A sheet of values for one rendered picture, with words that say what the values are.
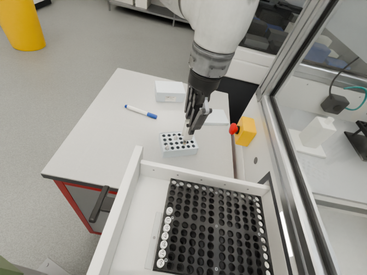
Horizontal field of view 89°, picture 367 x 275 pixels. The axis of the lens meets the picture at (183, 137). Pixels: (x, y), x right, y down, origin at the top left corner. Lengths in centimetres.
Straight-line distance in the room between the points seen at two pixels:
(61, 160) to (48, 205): 84
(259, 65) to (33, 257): 154
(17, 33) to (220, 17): 267
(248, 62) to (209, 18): 70
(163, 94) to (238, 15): 53
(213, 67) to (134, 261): 42
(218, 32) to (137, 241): 44
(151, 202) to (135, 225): 6
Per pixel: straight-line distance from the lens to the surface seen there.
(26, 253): 144
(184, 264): 40
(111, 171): 62
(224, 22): 37
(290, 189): 44
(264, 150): 56
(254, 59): 105
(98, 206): 41
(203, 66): 41
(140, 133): 71
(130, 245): 46
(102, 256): 37
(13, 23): 287
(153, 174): 50
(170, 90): 84
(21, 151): 180
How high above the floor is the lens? 129
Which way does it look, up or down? 48 degrees down
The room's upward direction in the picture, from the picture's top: 16 degrees clockwise
